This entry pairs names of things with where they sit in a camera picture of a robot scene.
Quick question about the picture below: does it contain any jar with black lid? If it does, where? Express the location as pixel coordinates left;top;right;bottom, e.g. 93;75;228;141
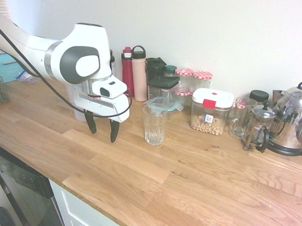
248;88;270;105

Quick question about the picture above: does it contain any dark bag with cables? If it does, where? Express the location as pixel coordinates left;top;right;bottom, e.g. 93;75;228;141
0;205;26;226

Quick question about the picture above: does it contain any red water bottle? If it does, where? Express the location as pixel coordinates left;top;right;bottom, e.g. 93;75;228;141
120;46;136;99

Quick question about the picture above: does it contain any clear faceted drinking glass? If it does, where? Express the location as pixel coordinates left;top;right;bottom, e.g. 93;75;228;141
142;103;169;147

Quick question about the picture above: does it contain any small jar red checked lid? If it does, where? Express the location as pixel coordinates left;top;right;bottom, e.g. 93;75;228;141
234;98;248;115
174;88;194;107

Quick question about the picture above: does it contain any clear plastic zip bag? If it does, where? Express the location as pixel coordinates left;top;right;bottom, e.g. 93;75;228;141
15;70;41;85

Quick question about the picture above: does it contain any glass french press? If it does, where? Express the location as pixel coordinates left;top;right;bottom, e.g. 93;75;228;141
241;99;279;155

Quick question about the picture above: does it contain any pink bottle with black cap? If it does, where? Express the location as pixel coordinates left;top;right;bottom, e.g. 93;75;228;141
131;44;149;103

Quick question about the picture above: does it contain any jar with dark green lid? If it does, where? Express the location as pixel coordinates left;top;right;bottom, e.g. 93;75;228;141
162;64;178;79

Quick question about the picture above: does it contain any white cabinet drawer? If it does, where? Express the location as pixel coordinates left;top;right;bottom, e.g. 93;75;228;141
48;175;134;226

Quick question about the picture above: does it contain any stainless steel electric kettle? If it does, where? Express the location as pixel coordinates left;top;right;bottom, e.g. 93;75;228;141
263;81;302;159

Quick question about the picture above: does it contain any black dishwasher front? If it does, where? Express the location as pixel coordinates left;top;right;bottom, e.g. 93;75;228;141
0;138;68;226

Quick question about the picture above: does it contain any teal box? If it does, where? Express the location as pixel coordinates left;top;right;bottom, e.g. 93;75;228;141
0;52;28;83

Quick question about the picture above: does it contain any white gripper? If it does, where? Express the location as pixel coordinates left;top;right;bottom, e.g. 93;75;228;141
73;82;132;145

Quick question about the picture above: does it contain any cereal container white red lid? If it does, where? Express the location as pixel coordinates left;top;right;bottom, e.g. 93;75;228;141
188;86;237;138

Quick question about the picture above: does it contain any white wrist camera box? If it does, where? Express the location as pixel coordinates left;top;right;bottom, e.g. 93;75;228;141
91;76;129;101

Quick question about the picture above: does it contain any clear glass mug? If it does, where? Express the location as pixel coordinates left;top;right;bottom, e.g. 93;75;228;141
227;96;260;141

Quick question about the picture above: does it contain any black shaker bottle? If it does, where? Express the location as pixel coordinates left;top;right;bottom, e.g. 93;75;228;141
145;56;168;82

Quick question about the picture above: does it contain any clear canister square black lid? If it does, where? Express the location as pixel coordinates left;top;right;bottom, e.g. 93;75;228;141
146;75;181;102

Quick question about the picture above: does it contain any glass container with teal lid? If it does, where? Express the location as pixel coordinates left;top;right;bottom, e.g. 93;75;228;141
146;95;185;122

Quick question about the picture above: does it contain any dark brown bottle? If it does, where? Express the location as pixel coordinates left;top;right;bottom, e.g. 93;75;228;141
109;49;117;78

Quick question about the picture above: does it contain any jar with red checked lid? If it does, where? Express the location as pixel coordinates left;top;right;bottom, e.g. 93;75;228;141
192;70;214;92
175;66;196;93

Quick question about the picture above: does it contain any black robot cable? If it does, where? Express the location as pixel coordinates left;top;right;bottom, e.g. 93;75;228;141
0;9;134;123

